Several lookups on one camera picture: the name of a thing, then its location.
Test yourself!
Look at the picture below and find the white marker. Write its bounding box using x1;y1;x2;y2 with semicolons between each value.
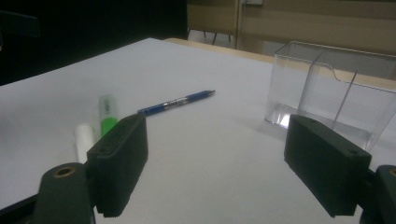
74;122;96;164

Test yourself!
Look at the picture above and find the black metal leg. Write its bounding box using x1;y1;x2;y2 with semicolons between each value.
202;29;233;45

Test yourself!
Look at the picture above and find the light wooden desk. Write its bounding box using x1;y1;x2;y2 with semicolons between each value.
186;0;396;57

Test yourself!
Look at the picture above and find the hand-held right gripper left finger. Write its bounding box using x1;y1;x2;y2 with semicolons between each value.
86;113;149;218

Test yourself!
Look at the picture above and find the green highlighter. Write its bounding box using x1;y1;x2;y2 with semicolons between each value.
98;94;120;138

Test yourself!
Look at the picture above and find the white board table cover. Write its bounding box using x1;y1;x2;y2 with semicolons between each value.
0;37;396;224

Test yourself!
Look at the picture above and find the clear acrylic pen holder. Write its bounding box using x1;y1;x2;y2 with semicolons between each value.
264;40;396;153

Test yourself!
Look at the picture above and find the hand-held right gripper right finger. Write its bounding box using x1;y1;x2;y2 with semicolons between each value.
284;114;373;218

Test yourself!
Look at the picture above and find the black curtain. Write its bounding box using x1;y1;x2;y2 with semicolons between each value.
0;0;189;87

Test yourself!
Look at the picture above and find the blue ballpoint pen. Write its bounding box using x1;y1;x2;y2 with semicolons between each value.
137;90;217;117

